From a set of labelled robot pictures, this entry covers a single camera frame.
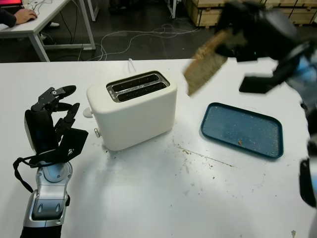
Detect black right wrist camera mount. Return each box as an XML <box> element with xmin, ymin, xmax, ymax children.
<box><xmin>238</xmin><ymin>61</ymin><xmax>293</xmax><ymax>94</ymax></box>

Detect white table leg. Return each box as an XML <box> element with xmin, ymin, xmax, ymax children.
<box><xmin>167</xmin><ymin>0</ymin><xmax>178</xmax><ymax>20</ymax></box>
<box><xmin>87</xmin><ymin>0</ymin><xmax>104</xmax><ymax>22</ymax></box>

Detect blue rectangular tray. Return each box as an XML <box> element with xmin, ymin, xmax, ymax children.
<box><xmin>200</xmin><ymin>102</ymin><xmax>284</xmax><ymax>160</ymax></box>

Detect white cables on floor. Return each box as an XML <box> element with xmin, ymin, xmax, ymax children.
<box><xmin>100</xmin><ymin>23</ymin><xmax>199</xmax><ymax>61</ymax></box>

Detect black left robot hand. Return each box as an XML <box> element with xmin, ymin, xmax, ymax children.
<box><xmin>24</xmin><ymin>85</ymin><xmax>81</xmax><ymax>155</ymax></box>

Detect white toaster power cord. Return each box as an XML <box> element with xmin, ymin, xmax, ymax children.
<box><xmin>127</xmin><ymin>59</ymin><xmax>138</xmax><ymax>73</ymax></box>

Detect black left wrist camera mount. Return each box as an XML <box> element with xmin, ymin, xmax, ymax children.
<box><xmin>57</xmin><ymin>127</ymin><xmax>89</xmax><ymax>163</ymax></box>

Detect white office desk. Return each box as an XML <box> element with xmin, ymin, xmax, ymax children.
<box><xmin>0</xmin><ymin>0</ymin><xmax>96</xmax><ymax>63</ymax></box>

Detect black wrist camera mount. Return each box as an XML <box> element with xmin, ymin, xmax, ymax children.
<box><xmin>57</xmin><ymin>127</ymin><xmax>89</xmax><ymax>163</ymax></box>
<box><xmin>238</xmin><ymin>61</ymin><xmax>293</xmax><ymax>94</ymax></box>

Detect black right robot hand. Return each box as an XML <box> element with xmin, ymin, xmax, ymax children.
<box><xmin>215</xmin><ymin>0</ymin><xmax>299</xmax><ymax>62</ymax></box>

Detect dark sleeved person forearm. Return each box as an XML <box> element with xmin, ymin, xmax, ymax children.
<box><xmin>0</xmin><ymin>6</ymin><xmax>17</xmax><ymax>28</ymax></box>

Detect white two-slot toaster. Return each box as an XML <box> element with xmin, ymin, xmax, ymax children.
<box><xmin>83</xmin><ymin>70</ymin><xmax>178</xmax><ymax>151</ymax></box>

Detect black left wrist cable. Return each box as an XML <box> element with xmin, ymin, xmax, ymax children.
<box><xmin>12</xmin><ymin>153</ymin><xmax>62</xmax><ymax>194</ymax></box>

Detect brown bread slice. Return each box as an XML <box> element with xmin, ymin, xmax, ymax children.
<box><xmin>182</xmin><ymin>31</ymin><xmax>228</xmax><ymax>97</ymax></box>

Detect bare person hand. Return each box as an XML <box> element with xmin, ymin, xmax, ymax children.
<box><xmin>13</xmin><ymin>8</ymin><xmax>38</xmax><ymax>25</ymax></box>

